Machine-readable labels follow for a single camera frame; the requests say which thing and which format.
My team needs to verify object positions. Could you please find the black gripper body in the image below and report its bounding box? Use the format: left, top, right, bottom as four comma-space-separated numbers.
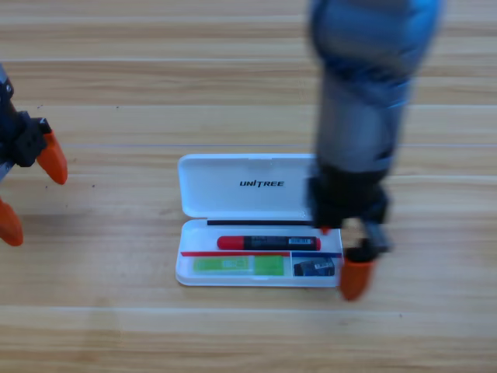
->
306, 165, 393, 254
0, 79, 50, 183

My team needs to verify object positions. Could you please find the red and black marker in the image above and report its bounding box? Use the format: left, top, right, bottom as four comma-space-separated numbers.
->
216, 235, 322, 252

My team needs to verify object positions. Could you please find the white plastic pencil case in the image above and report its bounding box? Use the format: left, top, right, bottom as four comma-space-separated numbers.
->
175, 153, 346, 288

